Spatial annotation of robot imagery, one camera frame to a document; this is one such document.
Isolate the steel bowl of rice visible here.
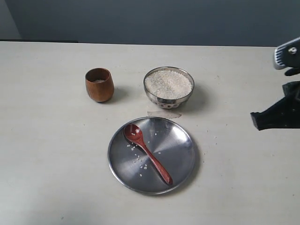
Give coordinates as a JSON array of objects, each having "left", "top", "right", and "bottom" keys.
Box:
[{"left": 143, "top": 67, "right": 195, "bottom": 109}]

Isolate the round steel plate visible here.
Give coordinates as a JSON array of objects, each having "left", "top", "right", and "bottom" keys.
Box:
[{"left": 108, "top": 117, "right": 198, "bottom": 195}]

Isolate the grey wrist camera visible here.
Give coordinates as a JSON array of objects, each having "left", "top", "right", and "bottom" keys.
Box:
[{"left": 273, "top": 37, "right": 300, "bottom": 70}]

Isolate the brown wooden cup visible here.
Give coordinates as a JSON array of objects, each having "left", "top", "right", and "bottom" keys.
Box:
[{"left": 85, "top": 68, "right": 114, "bottom": 103}]

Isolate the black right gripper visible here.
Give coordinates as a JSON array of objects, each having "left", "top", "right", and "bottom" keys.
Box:
[{"left": 250, "top": 68, "right": 300, "bottom": 131}]

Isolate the reddish brown wooden spoon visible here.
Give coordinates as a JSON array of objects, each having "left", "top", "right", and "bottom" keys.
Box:
[{"left": 123, "top": 123, "right": 173, "bottom": 185}]

